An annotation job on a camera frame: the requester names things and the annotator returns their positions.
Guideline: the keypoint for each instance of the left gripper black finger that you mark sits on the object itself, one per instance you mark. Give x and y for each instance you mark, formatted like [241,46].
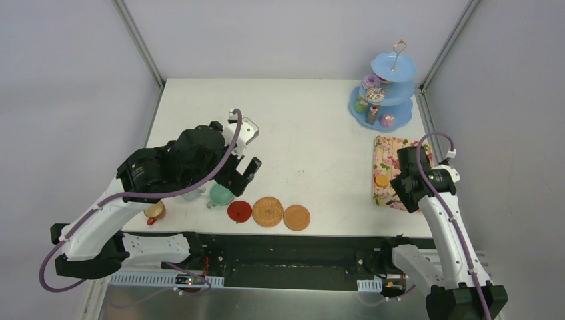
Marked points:
[251,170]
[238,183]

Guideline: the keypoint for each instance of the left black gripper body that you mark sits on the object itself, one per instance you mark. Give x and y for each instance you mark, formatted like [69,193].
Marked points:
[236,169]

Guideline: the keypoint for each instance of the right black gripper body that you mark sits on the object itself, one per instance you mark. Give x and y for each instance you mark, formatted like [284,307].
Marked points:
[404,192]

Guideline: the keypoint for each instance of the round orange biscuit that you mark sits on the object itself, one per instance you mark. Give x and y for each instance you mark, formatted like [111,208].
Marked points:
[381,181]

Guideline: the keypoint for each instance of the pink cupcake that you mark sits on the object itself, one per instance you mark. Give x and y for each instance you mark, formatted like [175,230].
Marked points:
[387,120]

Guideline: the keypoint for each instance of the chocolate slice cake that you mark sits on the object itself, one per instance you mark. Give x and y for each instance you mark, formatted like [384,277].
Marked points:
[372,114]

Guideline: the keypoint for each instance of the white chocolate donut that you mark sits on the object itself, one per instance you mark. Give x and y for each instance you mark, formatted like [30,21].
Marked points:
[375,95]

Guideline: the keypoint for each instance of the purple sprinkled donut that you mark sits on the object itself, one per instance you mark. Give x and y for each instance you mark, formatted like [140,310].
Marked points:
[371,81]

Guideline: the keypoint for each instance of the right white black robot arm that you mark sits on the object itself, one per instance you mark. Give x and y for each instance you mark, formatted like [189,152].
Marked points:
[460,288]

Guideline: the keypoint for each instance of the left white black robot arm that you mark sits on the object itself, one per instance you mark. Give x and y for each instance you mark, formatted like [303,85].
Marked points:
[95,245]

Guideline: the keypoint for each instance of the green teacup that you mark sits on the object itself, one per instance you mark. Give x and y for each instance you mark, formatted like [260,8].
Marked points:
[219,196]

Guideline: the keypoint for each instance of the red apple coaster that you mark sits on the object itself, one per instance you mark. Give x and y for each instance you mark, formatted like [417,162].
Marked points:
[239,211]

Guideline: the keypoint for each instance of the floral serving tray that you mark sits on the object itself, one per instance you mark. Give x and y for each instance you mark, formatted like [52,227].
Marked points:
[385,162]

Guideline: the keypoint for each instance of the woven rattan coaster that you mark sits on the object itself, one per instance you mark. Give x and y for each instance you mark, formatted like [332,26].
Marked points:
[267,212]

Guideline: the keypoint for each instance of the light blue mug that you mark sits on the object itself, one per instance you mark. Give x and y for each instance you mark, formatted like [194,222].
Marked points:
[193,195]

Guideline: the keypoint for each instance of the orange round coaster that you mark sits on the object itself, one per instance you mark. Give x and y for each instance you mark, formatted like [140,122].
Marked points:
[297,217]

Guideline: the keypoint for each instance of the orange small mug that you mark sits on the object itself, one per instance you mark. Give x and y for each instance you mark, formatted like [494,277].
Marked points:
[154,213]

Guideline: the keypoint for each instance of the blue three-tier cake stand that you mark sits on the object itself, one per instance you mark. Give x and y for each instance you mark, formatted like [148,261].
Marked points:
[401,70]

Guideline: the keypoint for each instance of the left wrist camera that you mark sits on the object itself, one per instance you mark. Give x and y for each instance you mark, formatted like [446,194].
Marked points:
[248,132]

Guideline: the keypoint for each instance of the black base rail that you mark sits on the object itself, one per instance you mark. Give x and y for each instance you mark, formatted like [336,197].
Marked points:
[286,261]

